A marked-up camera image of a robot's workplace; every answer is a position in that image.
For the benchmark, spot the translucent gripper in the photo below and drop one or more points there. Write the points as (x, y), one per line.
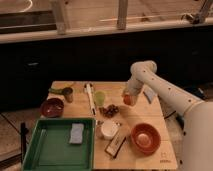
(133, 98)

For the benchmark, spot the orange apple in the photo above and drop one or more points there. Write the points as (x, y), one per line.
(127, 100)

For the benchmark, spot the white paper cup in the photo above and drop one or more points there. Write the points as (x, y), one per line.
(109, 129)

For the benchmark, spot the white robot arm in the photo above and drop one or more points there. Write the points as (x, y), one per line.
(197, 147)

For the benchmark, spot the green plastic cup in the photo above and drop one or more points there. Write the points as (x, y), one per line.
(99, 98)

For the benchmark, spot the metal measuring cup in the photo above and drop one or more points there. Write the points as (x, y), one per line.
(68, 94)

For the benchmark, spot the grey folded cloth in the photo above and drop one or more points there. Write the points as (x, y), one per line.
(149, 93)

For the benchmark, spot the bunch of dark grapes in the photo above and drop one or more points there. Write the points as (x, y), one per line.
(109, 111)

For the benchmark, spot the orange bowl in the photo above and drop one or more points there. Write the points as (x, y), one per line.
(145, 138)

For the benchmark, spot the black wooden block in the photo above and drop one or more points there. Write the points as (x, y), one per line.
(114, 146)

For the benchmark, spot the blue grey sponge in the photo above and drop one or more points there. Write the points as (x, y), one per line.
(76, 133)

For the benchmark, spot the dark red bowl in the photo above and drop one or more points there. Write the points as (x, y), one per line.
(52, 107)

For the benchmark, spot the green plastic tray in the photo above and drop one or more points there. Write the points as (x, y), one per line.
(50, 149)

